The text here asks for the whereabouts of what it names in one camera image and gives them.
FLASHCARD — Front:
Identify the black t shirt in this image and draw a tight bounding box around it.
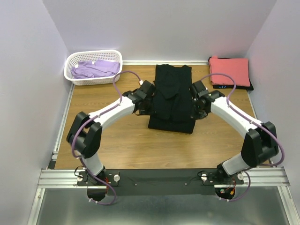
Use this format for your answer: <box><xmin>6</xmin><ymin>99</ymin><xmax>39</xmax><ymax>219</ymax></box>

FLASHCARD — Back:
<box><xmin>148</xmin><ymin>64</ymin><xmax>195</xmax><ymax>134</ymax></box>
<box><xmin>208</xmin><ymin>57</ymin><xmax>255</xmax><ymax>91</ymax></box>

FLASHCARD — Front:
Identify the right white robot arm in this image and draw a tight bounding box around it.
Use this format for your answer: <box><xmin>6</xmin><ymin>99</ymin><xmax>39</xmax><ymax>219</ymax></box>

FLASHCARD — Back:
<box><xmin>189</xmin><ymin>81</ymin><xmax>279</xmax><ymax>184</ymax></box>

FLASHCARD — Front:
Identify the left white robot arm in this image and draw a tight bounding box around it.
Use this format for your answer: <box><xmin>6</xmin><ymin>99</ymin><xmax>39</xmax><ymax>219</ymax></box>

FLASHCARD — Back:
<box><xmin>67</xmin><ymin>81</ymin><xmax>156</xmax><ymax>185</ymax></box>

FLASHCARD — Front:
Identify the folded red t shirt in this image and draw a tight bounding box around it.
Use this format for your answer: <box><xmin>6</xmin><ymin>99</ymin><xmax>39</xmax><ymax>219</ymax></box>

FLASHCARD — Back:
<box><xmin>208</xmin><ymin>56</ymin><xmax>251</xmax><ymax>88</ymax></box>

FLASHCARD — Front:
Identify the folded black t shirt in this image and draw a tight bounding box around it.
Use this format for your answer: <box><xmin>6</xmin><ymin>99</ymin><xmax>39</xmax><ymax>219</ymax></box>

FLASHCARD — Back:
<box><xmin>208</xmin><ymin>57</ymin><xmax>255</xmax><ymax>91</ymax></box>

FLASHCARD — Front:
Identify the purple t shirt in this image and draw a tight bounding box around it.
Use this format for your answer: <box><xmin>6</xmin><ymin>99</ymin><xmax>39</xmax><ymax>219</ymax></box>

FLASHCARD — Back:
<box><xmin>71</xmin><ymin>60</ymin><xmax>120</xmax><ymax>79</ymax></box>

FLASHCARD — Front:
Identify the white plastic laundry basket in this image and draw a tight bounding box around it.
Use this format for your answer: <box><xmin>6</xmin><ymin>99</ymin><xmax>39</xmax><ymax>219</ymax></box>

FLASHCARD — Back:
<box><xmin>64</xmin><ymin>50</ymin><xmax>123</xmax><ymax>86</ymax></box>

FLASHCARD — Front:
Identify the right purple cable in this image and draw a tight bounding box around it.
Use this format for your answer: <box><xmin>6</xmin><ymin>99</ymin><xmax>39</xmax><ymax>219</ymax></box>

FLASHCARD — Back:
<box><xmin>199</xmin><ymin>73</ymin><xmax>286</xmax><ymax>168</ymax></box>

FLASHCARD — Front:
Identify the purple cable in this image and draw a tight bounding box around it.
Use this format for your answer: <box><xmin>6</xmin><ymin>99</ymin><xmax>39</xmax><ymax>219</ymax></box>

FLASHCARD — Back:
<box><xmin>199</xmin><ymin>73</ymin><xmax>286</xmax><ymax>168</ymax></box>
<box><xmin>71</xmin><ymin>71</ymin><xmax>144</xmax><ymax>206</ymax></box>

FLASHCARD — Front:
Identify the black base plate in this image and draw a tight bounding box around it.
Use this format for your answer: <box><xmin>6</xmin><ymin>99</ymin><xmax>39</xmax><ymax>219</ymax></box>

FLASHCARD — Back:
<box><xmin>75</xmin><ymin>168</ymin><xmax>245</xmax><ymax>202</ymax></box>

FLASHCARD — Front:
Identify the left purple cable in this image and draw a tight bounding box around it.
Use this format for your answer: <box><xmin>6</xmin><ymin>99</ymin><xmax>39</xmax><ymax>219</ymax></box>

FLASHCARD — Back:
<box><xmin>71</xmin><ymin>71</ymin><xmax>144</xmax><ymax>206</ymax></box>

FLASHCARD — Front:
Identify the aluminium frame rail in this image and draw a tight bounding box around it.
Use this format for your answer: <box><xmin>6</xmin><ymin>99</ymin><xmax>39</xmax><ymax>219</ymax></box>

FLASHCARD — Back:
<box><xmin>37</xmin><ymin>169</ymin><xmax>77</xmax><ymax>188</ymax></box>

